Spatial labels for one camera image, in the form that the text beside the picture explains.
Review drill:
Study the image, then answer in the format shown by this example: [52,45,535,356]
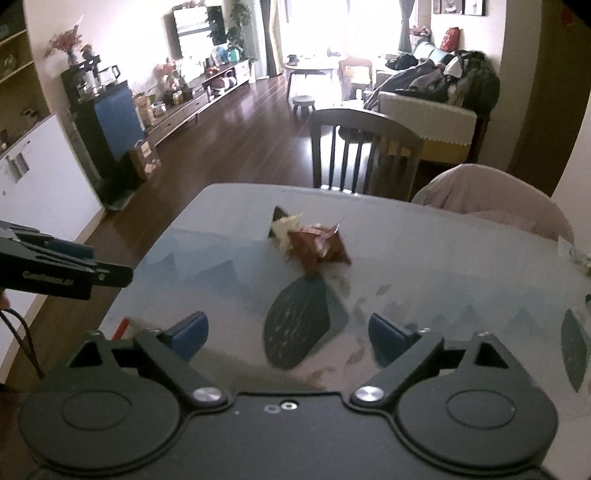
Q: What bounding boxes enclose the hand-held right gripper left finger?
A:
[69,311,232,409]

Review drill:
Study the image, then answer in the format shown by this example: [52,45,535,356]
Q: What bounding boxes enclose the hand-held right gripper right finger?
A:
[349,313,519,409]

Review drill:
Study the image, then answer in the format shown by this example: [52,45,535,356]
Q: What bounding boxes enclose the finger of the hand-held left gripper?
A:
[14,231,96,265]
[90,261,135,288]

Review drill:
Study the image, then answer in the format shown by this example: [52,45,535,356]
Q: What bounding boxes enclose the dark red snack bag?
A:
[286,220,352,278]

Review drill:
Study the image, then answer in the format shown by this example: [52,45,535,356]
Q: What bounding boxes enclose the cream snack packet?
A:
[271,212,305,256]

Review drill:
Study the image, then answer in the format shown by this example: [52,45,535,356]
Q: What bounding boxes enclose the black snack packet white label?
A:
[269,205,291,241]

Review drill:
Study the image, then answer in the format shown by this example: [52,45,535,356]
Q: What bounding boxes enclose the white cabinet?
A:
[0,113,106,385]

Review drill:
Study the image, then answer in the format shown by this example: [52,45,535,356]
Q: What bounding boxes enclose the cardboard box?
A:
[128,139,163,182]

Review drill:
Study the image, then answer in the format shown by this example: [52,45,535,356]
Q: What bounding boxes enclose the black cabinet with blue front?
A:
[61,78,149,212]

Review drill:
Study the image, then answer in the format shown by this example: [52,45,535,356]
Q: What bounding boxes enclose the coffee machine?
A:
[62,54,123,103]

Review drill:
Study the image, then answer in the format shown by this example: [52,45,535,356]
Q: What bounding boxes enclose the dark wooden chair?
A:
[308,107,424,202]

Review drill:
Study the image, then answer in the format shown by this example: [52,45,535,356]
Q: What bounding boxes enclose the pink flower bouquet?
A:
[154,59,191,106]

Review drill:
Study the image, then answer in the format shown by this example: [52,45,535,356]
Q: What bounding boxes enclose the pale wrapper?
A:
[556,237,591,278]

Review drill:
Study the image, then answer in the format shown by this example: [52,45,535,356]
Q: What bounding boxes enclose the long low television cabinet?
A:
[137,60,257,145]

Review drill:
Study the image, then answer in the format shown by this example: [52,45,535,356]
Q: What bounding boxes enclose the vase of pink flowers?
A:
[43,24,85,68]

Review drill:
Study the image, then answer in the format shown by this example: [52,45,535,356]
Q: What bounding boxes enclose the beige sofa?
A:
[364,41,502,165]

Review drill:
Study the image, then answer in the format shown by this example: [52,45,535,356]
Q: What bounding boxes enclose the small round stool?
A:
[291,95,317,119]

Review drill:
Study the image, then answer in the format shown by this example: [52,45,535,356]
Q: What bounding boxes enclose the flat screen television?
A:
[163,4,228,62]

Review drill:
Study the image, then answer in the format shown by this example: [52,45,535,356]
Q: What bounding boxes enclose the pile of dark clothes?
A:
[376,50,502,106]

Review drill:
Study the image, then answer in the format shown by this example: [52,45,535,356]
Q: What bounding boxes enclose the small wooden chair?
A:
[338,56,376,101]

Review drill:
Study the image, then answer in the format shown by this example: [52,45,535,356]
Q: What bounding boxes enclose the tall green houseplant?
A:
[225,0,258,66]

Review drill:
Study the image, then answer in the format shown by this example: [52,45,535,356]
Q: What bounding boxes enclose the round coffee table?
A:
[283,54,339,100]

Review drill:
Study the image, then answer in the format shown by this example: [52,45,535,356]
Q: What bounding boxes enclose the grey curtain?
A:
[260,0,286,80]
[398,0,419,54]

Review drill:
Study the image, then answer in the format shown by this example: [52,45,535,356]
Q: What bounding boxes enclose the black cable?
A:
[0,308,46,381]

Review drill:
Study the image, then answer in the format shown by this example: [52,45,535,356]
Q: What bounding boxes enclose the wall shelf unit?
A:
[0,0,52,155]

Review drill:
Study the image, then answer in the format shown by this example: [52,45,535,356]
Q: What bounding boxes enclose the framed wall pictures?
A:
[431,0,488,18]

